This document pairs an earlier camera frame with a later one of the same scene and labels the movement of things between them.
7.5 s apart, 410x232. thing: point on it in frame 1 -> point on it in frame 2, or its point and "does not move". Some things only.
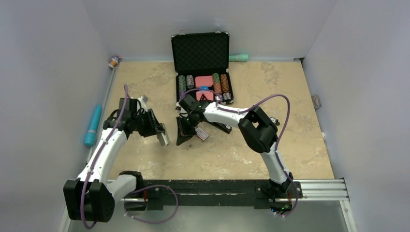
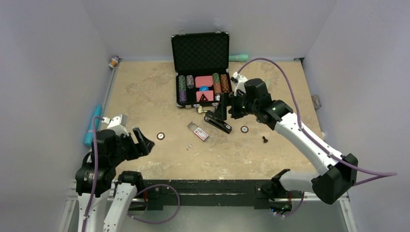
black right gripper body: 188,123 -> 239,106
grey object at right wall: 316,100 does not move
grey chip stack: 190,81 does not move
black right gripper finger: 180,139 -> 221,111
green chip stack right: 216,77 does not move
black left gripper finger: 163,137 -> 145,146
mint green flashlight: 239,57 does not move
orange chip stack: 217,87 does not move
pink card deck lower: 208,94 does not move
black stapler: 225,128 does not move
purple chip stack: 182,94 does not move
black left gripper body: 146,125 -> 126,148
